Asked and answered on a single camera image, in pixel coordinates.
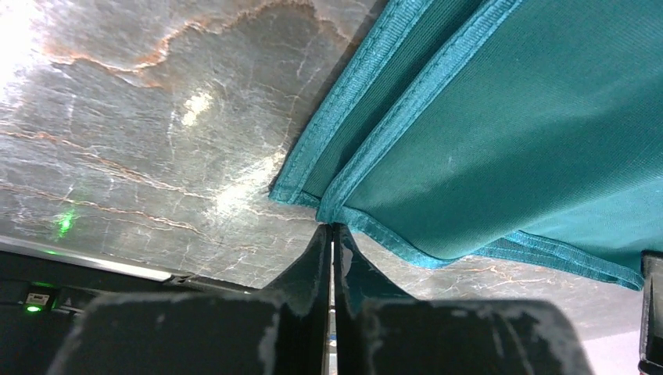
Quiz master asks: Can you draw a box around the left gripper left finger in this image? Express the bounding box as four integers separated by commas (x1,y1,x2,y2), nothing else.
48,224,332,374

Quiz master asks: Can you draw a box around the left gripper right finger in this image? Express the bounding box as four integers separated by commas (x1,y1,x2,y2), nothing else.
332,223,591,374

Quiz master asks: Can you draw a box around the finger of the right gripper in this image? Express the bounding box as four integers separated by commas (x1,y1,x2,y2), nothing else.
638,251,662,375

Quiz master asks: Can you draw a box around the teal cloth napkin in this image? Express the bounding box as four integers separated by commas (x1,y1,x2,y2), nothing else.
270,1,662,291

